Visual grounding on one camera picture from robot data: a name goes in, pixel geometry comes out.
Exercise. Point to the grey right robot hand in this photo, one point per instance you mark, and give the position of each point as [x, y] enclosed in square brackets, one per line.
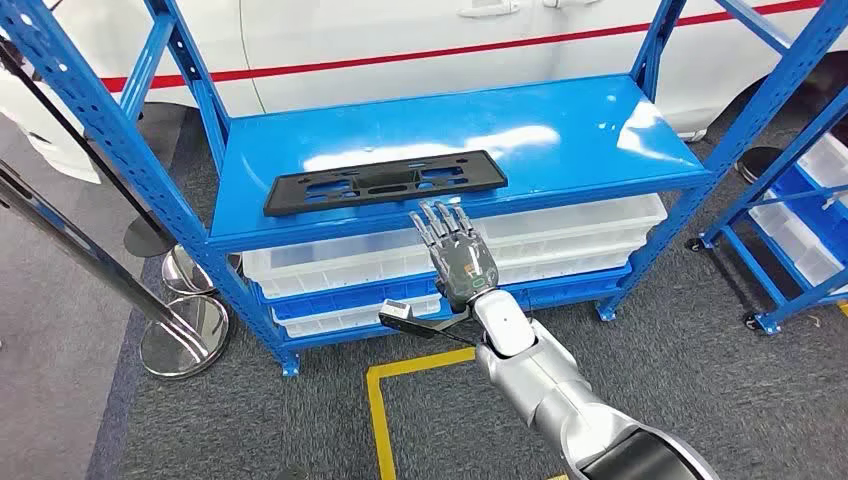
[464, 265]

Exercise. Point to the long black plastic frame part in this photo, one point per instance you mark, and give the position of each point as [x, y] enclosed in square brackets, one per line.
[298, 195]

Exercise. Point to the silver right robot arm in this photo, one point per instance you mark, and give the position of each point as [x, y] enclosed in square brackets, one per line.
[550, 384]

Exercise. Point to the blue metal shelf rack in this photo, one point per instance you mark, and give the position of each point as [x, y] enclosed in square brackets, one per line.
[464, 132]

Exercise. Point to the blue wheeled shelf rack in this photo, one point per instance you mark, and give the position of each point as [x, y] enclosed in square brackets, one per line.
[795, 147]

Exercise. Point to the white plastic bin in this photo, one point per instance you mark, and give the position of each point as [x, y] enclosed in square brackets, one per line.
[570, 262]
[828, 162]
[318, 268]
[795, 252]
[331, 321]
[583, 222]

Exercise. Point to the blue plastic bin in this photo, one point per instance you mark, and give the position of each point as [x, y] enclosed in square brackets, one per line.
[576, 288]
[344, 298]
[815, 212]

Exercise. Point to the white car with red stripe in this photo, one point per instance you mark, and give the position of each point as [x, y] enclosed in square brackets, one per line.
[397, 33]

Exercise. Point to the black round floor base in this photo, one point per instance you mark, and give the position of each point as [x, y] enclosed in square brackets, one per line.
[755, 162]

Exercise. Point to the black stanchion pole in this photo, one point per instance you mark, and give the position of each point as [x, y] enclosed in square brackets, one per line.
[149, 238]

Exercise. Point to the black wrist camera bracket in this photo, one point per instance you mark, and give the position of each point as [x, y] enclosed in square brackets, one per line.
[417, 326]

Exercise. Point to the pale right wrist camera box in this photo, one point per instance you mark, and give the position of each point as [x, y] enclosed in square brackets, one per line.
[396, 310]

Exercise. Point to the chrome stanchion post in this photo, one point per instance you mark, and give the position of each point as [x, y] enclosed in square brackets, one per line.
[185, 338]
[189, 275]

